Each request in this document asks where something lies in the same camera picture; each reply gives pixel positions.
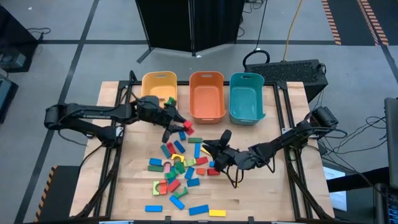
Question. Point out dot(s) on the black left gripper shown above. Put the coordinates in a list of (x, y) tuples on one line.
[(152, 109)]

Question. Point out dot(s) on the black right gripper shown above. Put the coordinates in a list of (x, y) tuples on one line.
[(230, 157)]

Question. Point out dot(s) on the green rectangular block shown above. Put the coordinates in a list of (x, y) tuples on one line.
[(180, 167), (155, 168), (195, 140)]

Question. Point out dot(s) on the dark blue rectangular block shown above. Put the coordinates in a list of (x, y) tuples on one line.
[(179, 146)]

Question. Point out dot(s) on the teal rectangular block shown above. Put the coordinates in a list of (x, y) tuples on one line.
[(165, 151)]

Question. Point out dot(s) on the yellow arch block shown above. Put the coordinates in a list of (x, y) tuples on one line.
[(177, 156)]

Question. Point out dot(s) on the white arch block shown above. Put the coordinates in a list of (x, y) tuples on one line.
[(164, 162)]

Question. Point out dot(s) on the pink rectangular block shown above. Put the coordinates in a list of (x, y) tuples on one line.
[(167, 168)]

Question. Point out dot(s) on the orange arch block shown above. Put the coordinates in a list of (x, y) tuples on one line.
[(163, 187)]

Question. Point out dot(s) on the yellow rectangular block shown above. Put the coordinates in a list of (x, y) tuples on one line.
[(217, 213)]

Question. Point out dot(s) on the light green arch block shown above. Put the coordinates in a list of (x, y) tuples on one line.
[(155, 188), (189, 162)]

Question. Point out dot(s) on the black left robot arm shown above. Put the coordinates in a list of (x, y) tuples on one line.
[(87, 112)]

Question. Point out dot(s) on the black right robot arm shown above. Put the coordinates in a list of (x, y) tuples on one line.
[(295, 133)]

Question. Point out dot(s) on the small yellow block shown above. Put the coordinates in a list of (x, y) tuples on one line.
[(205, 151)]

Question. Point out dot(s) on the red rectangular block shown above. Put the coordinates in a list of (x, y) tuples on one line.
[(202, 160)]

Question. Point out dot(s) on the red triangle block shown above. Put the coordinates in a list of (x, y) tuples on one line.
[(213, 172)]

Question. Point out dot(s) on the orange plastic bin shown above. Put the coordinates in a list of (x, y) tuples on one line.
[(206, 99)]

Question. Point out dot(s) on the yellow plastic bin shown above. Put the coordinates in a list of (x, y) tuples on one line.
[(158, 90)]

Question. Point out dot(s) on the teal plastic bin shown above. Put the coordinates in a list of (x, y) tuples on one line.
[(245, 99)]

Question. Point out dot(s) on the large blue flat block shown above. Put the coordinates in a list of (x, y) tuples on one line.
[(199, 210)]

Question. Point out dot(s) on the black folding partition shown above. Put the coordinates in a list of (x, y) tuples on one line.
[(186, 21)]

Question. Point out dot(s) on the black computer case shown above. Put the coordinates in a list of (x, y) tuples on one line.
[(286, 73)]

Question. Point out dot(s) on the hazard striped black mat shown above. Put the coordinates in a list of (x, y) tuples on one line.
[(59, 193)]

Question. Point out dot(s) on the dark equipment box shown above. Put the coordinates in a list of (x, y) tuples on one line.
[(6, 96)]

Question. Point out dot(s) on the black floor mat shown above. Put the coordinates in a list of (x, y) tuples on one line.
[(15, 31)]

